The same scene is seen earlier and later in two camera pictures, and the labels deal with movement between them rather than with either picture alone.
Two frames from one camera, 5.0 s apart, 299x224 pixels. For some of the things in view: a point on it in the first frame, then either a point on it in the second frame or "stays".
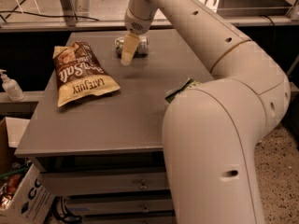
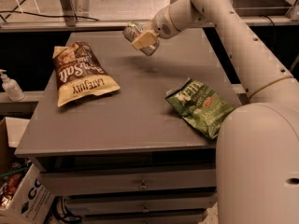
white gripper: (135, 24) -> (162, 24)
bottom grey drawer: (129, 218) stays
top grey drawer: (87, 182) stays
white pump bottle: (12, 88) stays
